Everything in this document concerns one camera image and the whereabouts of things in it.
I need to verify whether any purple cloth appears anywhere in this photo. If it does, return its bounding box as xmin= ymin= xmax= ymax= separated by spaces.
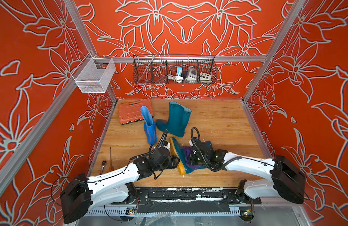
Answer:
xmin=182 ymin=146 xmax=205 ymax=171

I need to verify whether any bright blue rubber boot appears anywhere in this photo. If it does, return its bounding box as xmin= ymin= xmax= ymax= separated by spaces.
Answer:
xmin=140 ymin=106 xmax=157 ymax=145

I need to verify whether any teal boot with yellow sole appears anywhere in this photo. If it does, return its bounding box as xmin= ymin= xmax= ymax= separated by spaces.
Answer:
xmin=156 ymin=101 xmax=192 ymax=137

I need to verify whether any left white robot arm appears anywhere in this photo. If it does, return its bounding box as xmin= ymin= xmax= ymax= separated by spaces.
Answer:
xmin=60 ymin=147 xmax=180 ymax=224

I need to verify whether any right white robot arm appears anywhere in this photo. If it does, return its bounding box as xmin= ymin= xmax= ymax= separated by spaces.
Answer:
xmin=190 ymin=137 xmax=305 ymax=204

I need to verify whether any metal wrench on floor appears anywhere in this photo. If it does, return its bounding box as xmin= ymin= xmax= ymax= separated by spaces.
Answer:
xmin=99 ymin=161 xmax=107 ymax=175

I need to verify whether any orange plastic tool case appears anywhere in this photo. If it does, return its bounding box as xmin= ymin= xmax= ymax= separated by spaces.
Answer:
xmin=119 ymin=98 xmax=155 ymax=124

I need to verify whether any white cube with dots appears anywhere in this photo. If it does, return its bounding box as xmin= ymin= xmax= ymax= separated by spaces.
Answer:
xmin=199 ymin=73 xmax=212 ymax=83

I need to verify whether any white grey device in basket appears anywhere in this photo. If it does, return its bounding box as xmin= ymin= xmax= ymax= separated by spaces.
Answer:
xmin=184 ymin=67 xmax=198 ymax=82

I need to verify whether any blue white small box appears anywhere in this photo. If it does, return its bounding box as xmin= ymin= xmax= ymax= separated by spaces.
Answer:
xmin=176 ymin=67 xmax=182 ymax=76

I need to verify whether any black wire wall basket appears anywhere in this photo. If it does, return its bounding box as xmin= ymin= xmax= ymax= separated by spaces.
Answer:
xmin=133 ymin=54 xmax=217 ymax=85

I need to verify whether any white mesh wall basket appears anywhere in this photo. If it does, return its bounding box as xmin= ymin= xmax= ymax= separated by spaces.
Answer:
xmin=72 ymin=58 xmax=116 ymax=93

